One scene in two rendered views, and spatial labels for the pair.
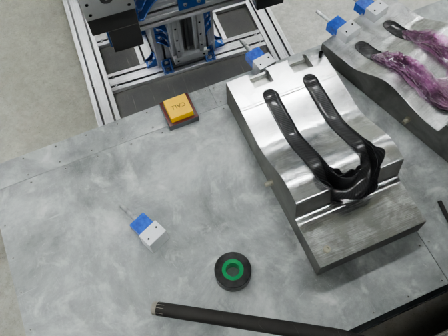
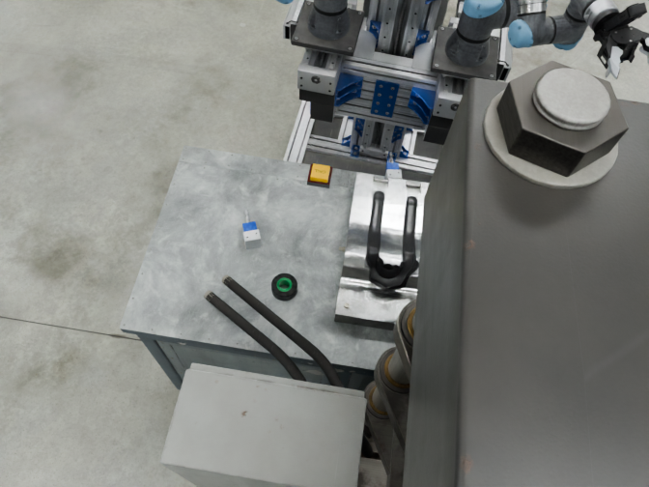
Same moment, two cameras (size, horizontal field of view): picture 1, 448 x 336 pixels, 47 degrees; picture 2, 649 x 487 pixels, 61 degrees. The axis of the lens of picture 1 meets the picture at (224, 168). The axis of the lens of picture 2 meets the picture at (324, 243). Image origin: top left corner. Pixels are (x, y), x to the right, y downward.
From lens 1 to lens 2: 0.64 m
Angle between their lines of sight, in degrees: 11
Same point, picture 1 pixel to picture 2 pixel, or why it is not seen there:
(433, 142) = not seen: hidden behind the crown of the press
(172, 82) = (352, 164)
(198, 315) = (245, 295)
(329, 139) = (394, 242)
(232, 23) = (425, 145)
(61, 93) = (274, 131)
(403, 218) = not seen: hidden behind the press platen
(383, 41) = not seen: hidden behind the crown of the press
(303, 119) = (388, 221)
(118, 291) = (211, 258)
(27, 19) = (285, 65)
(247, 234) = (309, 272)
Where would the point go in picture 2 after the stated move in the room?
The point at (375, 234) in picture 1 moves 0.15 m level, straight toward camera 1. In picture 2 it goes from (383, 315) to (336, 330)
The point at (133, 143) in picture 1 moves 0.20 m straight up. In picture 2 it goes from (279, 179) to (277, 142)
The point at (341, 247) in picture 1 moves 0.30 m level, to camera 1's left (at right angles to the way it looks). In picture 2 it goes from (356, 310) to (269, 265)
